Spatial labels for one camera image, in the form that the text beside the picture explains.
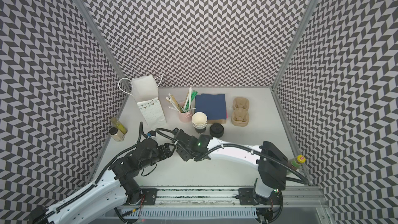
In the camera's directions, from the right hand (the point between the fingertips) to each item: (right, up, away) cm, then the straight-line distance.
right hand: (187, 151), depth 78 cm
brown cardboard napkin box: (+20, +13, +19) cm, 30 cm away
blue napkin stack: (+15, +22, +24) cm, 36 cm away
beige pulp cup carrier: (+31, +16, +19) cm, 40 cm away
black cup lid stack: (+16, +8, +16) cm, 24 cm away
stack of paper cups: (+5, +14, +11) cm, 18 cm away
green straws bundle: (+1, +29, +14) cm, 32 cm away
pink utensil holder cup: (-4, +15, +18) cm, 24 cm away
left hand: (-8, +1, 0) cm, 8 cm away
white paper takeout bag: (-28, +31, +16) cm, 45 cm away
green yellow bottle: (-41, +11, +11) cm, 44 cm away
